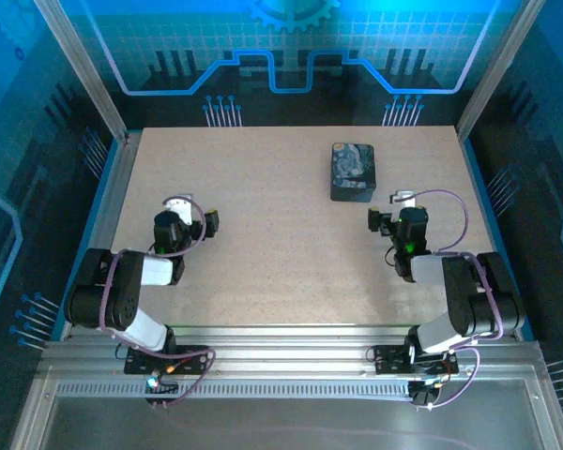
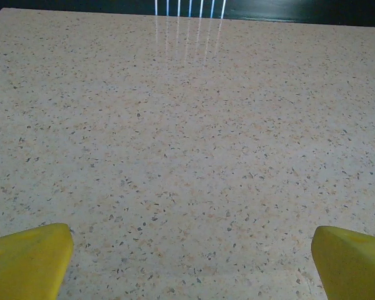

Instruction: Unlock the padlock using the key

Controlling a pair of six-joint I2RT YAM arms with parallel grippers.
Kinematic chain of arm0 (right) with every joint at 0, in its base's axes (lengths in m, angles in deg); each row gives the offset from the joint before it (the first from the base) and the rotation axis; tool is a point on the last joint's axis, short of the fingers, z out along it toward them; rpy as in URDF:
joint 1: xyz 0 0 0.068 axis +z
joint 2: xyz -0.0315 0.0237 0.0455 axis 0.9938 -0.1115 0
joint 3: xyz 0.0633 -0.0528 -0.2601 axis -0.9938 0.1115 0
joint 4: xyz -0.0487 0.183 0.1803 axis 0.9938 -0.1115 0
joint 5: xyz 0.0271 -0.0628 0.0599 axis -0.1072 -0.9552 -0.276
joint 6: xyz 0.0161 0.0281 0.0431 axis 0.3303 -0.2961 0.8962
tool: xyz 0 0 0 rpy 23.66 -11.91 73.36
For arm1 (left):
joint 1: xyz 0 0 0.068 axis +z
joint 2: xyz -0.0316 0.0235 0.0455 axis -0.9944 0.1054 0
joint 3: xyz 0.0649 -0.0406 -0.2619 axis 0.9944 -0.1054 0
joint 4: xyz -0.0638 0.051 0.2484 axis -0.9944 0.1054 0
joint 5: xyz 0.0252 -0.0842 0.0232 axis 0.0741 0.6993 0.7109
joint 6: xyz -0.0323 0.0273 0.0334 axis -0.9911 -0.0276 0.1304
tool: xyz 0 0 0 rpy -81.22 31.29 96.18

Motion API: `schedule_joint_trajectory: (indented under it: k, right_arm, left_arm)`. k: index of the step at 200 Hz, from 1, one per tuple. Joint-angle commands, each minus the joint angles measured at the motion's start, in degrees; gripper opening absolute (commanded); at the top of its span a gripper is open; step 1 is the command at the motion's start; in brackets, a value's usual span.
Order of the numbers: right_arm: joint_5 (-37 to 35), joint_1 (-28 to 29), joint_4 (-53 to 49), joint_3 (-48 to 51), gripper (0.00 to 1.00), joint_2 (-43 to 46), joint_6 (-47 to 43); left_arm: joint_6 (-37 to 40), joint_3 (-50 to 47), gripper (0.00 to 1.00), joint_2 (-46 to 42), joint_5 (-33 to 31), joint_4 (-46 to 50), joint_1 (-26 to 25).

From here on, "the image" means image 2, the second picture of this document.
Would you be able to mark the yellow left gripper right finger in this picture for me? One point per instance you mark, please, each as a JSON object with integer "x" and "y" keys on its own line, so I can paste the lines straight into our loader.
{"x": 353, "y": 268}

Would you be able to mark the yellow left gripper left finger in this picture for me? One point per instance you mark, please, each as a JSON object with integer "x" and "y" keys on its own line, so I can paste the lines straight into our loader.
{"x": 25, "y": 265}

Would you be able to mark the blue circuit print backdrop panel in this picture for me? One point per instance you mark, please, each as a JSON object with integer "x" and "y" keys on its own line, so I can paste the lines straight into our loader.
{"x": 300, "y": 9}

